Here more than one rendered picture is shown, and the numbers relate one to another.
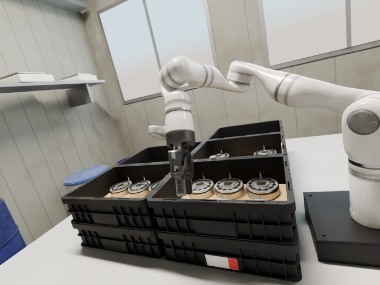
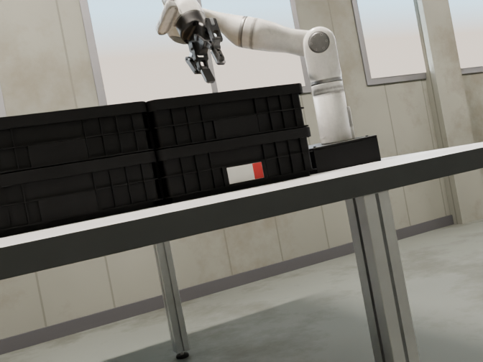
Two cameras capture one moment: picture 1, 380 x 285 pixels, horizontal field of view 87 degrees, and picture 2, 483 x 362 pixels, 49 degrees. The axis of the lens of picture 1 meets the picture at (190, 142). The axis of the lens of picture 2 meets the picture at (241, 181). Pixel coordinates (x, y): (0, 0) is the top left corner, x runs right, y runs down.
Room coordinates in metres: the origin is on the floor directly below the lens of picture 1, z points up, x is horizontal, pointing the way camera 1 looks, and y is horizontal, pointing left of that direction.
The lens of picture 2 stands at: (-0.34, 0.93, 0.73)
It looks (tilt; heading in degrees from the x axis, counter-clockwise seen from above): 1 degrees down; 311
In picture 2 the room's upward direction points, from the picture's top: 11 degrees counter-clockwise
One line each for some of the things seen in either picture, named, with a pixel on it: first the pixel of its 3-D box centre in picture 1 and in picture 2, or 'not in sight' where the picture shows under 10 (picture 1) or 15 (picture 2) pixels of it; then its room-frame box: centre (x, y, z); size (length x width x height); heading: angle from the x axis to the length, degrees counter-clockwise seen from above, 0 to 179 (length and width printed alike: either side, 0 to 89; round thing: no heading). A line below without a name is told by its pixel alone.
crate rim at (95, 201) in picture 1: (125, 181); (47, 128); (0.76, 0.29, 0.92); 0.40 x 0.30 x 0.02; 65
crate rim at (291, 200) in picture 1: (221, 178); (209, 108); (0.59, -0.07, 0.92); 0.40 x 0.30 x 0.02; 65
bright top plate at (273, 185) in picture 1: (262, 185); not in sight; (0.61, -0.20, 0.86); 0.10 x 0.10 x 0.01
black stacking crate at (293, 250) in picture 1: (229, 221); (221, 168); (0.59, -0.07, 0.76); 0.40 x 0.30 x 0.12; 65
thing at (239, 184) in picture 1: (228, 185); not in sight; (0.66, -0.10, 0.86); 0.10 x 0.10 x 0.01
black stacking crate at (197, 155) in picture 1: (238, 158); not in sight; (0.86, -0.20, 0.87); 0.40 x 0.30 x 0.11; 65
